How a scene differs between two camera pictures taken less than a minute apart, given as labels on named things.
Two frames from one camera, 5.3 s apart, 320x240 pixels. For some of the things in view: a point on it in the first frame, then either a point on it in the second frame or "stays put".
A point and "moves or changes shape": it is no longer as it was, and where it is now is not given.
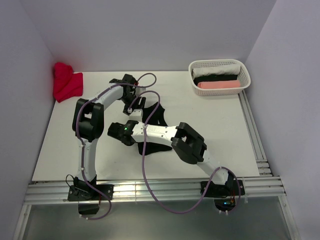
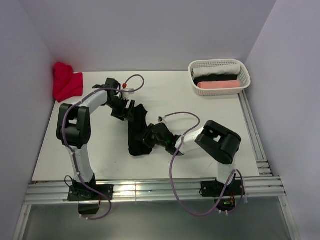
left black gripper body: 132,101 to 118,106
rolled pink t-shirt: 235,83 stays put
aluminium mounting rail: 155,189 stays put
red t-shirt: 66,84 stays put
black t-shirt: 153,114 moves or changes shape
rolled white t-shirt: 232,70 stays put
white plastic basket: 243,76 stays put
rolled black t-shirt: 214,77 stays put
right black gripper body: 127,145 to 151,140
